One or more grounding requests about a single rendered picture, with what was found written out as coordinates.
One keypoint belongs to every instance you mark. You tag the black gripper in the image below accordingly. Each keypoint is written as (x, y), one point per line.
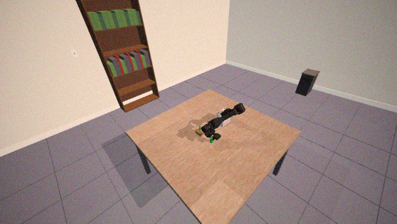
(215, 136)

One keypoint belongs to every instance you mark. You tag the tan wooden block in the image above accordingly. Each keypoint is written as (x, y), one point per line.
(200, 133)

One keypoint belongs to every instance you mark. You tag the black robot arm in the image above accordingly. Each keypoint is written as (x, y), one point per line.
(214, 123)

